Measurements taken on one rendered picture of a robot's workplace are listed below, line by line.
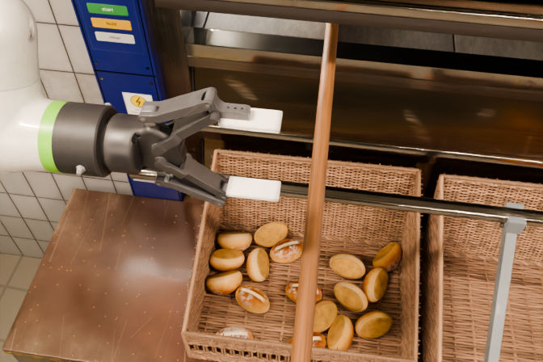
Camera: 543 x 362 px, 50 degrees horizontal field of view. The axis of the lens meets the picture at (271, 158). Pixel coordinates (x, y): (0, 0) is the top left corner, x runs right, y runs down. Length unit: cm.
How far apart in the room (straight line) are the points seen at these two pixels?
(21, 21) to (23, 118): 11
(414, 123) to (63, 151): 94
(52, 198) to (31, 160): 131
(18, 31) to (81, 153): 15
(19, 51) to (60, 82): 86
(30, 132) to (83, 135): 7
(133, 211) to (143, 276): 23
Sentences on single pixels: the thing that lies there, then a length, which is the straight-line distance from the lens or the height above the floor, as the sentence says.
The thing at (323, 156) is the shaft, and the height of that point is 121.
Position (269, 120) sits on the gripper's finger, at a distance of 66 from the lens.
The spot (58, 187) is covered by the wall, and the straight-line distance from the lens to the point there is 200.
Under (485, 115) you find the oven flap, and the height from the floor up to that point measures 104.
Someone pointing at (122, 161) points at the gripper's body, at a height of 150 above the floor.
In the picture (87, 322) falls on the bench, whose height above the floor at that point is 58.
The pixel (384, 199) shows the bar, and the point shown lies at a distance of 108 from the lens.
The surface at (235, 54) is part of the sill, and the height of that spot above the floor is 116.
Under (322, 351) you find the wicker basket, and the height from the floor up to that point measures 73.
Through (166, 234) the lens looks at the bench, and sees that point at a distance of 174.
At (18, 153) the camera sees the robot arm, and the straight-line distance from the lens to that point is 77.
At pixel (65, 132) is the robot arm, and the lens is 73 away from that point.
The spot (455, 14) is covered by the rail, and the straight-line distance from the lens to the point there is 107.
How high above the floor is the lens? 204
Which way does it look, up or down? 51 degrees down
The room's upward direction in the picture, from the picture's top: straight up
